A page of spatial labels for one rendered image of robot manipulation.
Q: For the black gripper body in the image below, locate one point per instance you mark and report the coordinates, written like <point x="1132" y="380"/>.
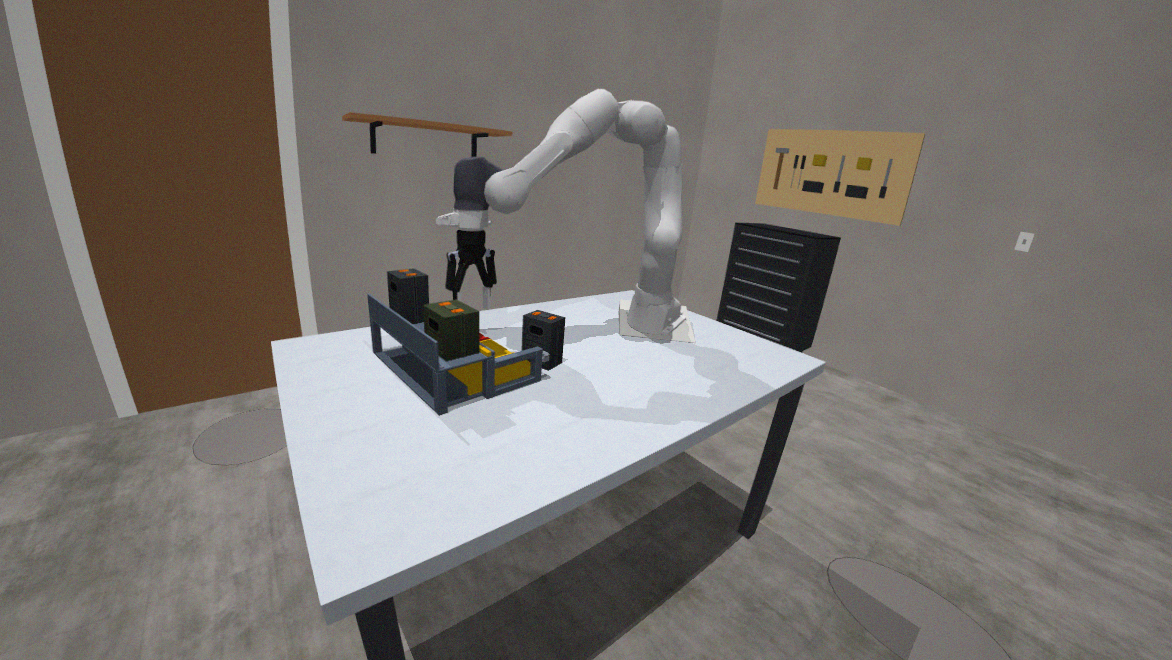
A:
<point x="470" y="241"/>

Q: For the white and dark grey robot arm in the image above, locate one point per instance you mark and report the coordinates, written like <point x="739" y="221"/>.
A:
<point x="575" y="130"/>

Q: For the yellow open bin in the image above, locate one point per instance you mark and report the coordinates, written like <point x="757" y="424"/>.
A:
<point x="471" y="375"/>

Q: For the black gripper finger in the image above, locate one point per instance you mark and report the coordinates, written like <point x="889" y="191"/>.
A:
<point x="458" y="279"/>
<point x="485" y="277"/>

